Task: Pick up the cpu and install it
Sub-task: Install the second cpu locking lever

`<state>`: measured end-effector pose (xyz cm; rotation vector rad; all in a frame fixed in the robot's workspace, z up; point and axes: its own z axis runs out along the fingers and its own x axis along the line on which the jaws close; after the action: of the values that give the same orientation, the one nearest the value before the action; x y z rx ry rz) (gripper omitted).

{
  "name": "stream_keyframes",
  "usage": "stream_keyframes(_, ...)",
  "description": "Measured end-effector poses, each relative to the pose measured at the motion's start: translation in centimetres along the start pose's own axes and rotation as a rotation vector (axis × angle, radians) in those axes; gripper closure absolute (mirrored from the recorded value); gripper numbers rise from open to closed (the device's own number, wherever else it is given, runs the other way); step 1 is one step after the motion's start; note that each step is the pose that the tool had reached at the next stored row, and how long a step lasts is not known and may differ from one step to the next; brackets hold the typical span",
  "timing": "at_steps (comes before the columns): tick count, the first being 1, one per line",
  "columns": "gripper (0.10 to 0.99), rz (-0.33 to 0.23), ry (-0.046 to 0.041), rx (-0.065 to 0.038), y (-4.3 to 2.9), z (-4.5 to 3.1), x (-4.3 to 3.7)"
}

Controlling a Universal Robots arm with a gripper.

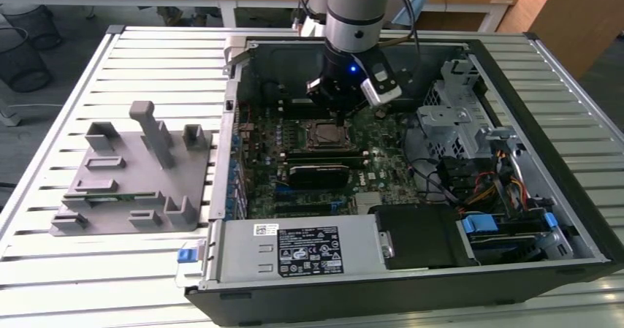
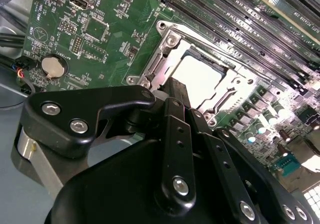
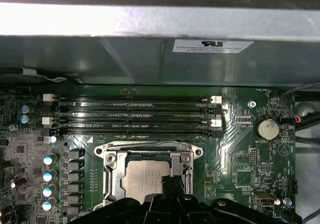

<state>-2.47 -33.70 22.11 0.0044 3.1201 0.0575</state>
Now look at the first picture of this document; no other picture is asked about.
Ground grey power supply unit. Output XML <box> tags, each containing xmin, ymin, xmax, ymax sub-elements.
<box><xmin>206</xmin><ymin>220</ymin><xmax>390</xmax><ymax>283</ymax></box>

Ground silver metal support bar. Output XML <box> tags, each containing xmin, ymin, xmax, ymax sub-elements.
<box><xmin>479</xmin><ymin>126</ymin><xmax>554</xmax><ymax>212</ymax></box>

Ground blue case latch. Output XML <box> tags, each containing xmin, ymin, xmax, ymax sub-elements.
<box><xmin>177</xmin><ymin>245</ymin><xmax>201</xmax><ymax>264</ymax></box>

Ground grey stand foot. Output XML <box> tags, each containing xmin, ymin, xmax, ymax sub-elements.
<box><xmin>0</xmin><ymin>96</ymin><xmax>23</xmax><ymax>127</ymax></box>

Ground grey parts rack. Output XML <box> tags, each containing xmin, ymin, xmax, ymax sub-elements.
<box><xmin>49</xmin><ymin>101</ymin><xmax>215</xmax><ymax>237</ymax></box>

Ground hard disk in blue carrier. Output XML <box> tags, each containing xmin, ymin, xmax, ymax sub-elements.
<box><xmin>457</xmin><ymin>213</ymin><xmax>561</xmax><ymax>267</ymax></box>

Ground silver-topped CPU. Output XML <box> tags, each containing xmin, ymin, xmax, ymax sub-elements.
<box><xmin>313</xmin><ymin>123</ymin><xmax>342</xmax><ymax>142</ymax></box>

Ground green motherboard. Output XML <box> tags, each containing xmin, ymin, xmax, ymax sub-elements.
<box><xmin>233</xmin><ymin>101</ymin><xmax>425</xmax><ymax>219</ymax></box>

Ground black cable brass plug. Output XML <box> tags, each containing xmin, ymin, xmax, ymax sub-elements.
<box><xmin>293</xmin><ymin>0</ymin><xmax>313</xmax><ymax>30</ymax></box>

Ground black mesh waste bin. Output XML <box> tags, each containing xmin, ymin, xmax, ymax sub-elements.
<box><xmin>0</xmin><ymin>26</ymin><xmax>51</xmax><ymax>94</ymax></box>
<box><xmin>0</xmin><ymin>4</ymin><xmax>63</xmax><ymax>51</ymax></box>

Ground silver metal drive cage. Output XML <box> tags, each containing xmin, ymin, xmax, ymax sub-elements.
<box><xmin>415</xmin><ymin>59</ymin><xmax>493</xmax><ymax>161</ymax></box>

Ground black RAM slot bank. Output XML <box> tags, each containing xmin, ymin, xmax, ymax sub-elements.
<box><xmin>277</xmin><ymin>99</ymin><xmax>313</xmax><ymax>120</ymax></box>
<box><xmin>283</xmin><ymin>150</ymin><xmax>367</xmax><ymax>169</ymax></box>

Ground coloured wire bundle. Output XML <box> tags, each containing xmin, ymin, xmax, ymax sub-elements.
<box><xmin>457</xmin><ymin>148</ymin><xmax>531</xmax><ymax>212</ymax></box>

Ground black graphics card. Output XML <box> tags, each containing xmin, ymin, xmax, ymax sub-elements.
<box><xmin>286</xmin><ymin>163</ymin><xmax>351</xmax><ymax>191</ymax></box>

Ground metal socket cover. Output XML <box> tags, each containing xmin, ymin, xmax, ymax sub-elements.
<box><xmin>303</xmin><ymin>119</ymin><xmax>353</xmax><ymax>149</ymax></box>

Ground silver chipset heatsink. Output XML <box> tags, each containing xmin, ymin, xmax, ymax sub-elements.
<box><xmin>353</xmin><ymin>191</ymin><xmax>386</xmax><ymax>213</ymax></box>

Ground black fan shroud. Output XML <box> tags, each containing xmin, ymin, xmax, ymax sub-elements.
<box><xmin>373</xmin><ymin>203</ymin><xmax>477</xmax><ymax>270</ymax></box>

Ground black open PC case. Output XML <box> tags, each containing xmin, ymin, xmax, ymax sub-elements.
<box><xmin>182</xmin><ymin>31</ymin><xmax>624</xmax><ymax>327</ymax></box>

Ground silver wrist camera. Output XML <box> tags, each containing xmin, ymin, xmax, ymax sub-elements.
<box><xmin>359</xmin><ymin>61</ymin><xmax>403</xmax><ymax>106</ymax></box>

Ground wooden cabinet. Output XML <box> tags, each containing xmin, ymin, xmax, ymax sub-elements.
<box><xmin>495</xmin><ymin>0</ymin><xmax>624</xmax><ymax>83</ymax></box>

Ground thick black cable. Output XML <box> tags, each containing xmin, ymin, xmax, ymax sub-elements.
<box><xmin>378</xmin><ymin>0</ymin><xmax>422</xmax><ymax>55</ymax></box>

